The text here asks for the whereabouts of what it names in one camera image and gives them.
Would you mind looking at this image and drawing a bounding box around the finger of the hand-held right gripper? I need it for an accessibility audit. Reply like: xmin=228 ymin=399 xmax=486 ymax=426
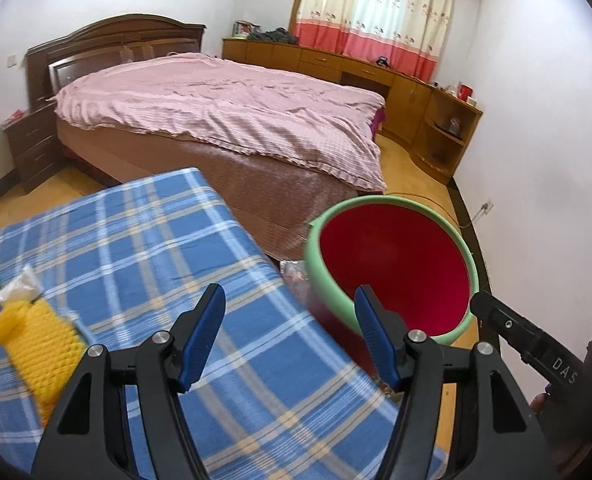
xmin=470 ymin=290 xmax=544 ymax=361

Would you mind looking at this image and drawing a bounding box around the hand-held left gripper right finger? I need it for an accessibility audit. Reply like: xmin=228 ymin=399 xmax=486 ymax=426
xmin=353 ymin=284 xmax=562 ymax=480

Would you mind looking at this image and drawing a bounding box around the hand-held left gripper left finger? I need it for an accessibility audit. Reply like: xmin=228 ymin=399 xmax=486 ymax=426
xmin=30 ymin=282 xmax=227 ymax=480

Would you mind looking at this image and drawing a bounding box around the red bin with green rim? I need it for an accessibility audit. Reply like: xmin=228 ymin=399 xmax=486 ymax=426
xmin=303 ymin=196 xmax=479 ymax=346

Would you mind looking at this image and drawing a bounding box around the person's right hand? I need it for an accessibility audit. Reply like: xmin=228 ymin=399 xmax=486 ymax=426
xmin=528 ymin=390 xmax=592 ymax=461

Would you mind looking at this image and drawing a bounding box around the clear plastic wrapper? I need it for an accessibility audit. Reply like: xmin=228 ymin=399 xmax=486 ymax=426
xmin=278 ymin=259 xmax=313 ymax=306

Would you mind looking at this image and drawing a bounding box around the blue plaid tablecloth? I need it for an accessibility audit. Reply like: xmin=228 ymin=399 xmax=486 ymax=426
xmin=0 ymin=167 xmax=449 ymax=480

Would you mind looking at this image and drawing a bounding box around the brown bed base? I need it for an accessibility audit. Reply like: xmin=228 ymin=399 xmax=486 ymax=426
xmin=56 ymin=120 xmax=379 ymax=261

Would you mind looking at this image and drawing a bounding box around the bed with pink cover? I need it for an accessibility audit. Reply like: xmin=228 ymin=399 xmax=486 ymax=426
xmin=50 ymin=52 xmax=387 ymax=195

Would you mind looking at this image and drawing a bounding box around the dark wooden nightstand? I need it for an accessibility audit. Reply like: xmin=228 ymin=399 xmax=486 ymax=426
xmin=2 ymin=107 xmax=66 ymax=193

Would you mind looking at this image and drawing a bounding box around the dark clothing pile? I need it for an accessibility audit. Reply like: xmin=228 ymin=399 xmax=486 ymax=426
xmin=248 ymin=27 xmax=301 ymax=45

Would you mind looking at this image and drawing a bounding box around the dark wooden bed headboard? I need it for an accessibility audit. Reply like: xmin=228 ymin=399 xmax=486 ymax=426
xmin=26 ymin=14 xmax=207 ymax=111

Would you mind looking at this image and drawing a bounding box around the cream and red curtain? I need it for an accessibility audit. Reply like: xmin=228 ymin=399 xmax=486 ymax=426
xmin=288 ymin=0 xmax=456 ymax=83

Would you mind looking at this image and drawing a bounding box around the floor power cable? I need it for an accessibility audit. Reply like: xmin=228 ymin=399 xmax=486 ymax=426
xmin=386 ymin=192 xmax=487 ymax=261

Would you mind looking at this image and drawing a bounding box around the long wooden wall cabinet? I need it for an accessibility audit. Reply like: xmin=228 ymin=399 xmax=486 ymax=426
xmin=222 ymin=37 xmax=484 ymax=186

